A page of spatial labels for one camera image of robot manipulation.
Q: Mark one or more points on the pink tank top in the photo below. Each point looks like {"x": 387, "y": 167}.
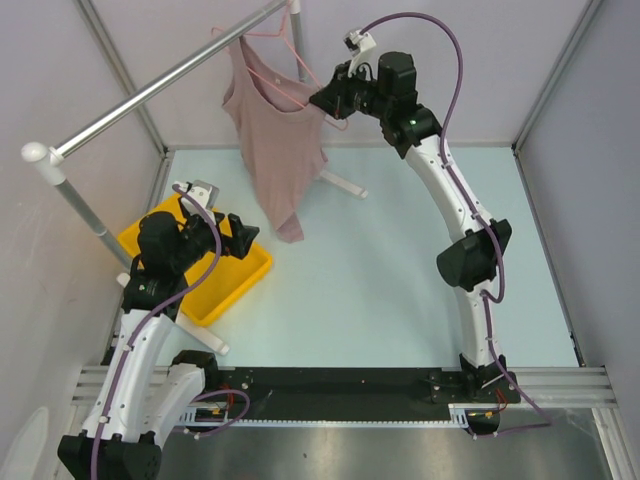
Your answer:
{"x": 279, "y": 135}

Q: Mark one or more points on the white clothes rack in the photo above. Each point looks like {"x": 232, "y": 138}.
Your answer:
{"x": 48, "y": 160}

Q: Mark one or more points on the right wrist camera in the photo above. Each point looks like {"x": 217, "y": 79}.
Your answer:
{"x": 360, "y": 45}

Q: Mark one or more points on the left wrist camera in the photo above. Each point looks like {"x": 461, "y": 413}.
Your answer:
{"x": 203, "y": 193}

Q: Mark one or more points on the white cable duct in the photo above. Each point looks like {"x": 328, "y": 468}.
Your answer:
{"x": 427, "y": 416}

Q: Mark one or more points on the yellow plastic bin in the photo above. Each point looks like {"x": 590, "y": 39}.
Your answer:
{"x": 230, "y": 279}

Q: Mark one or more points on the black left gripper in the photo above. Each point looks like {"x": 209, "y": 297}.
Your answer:
{"x": 242, "y": 234}

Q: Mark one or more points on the pink wire hanger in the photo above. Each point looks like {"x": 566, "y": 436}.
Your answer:
{"x": 290, "y": 32}

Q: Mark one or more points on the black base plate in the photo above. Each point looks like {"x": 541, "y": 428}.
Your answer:
{"x": 363, "y": 388}

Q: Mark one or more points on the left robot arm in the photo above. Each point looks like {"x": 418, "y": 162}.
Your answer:
{"x": 125, "y": 432}

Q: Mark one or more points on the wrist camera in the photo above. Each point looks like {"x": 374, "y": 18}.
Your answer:
{"x": 360, "y": 45}
{"x": 203, "y": 193}

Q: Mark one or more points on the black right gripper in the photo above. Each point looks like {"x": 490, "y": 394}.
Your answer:
{"x": 333, "y": 97}

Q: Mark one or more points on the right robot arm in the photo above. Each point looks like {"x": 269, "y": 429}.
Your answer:
{"x": 473, "y": 263}

